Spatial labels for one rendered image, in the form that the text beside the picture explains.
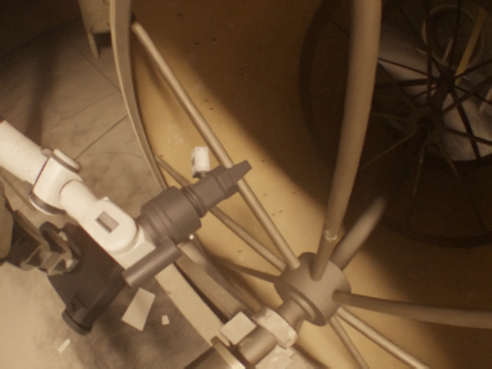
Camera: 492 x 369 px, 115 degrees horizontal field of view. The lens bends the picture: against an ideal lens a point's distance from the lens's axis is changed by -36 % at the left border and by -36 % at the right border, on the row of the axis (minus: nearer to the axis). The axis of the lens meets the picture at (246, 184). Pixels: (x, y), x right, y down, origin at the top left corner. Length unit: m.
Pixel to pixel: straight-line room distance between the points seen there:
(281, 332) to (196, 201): 0.28
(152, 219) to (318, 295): 0.32
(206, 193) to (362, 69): 0.29
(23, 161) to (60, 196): 0.12
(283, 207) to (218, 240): 0.43
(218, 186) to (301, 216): 1.12
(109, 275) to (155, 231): 1.11
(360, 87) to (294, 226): 1.28
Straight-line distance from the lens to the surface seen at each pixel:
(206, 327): 1.27
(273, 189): 1.41
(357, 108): 0.22
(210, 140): 0.46
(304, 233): 1.47
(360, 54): 0.20
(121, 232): 0.37
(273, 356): 0.50
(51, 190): 0.56
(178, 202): 0.38
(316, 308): 0.48
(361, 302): 0.44
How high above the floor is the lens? 1.44
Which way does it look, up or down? 51 degrees down
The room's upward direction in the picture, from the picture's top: 1 degrees clockwise
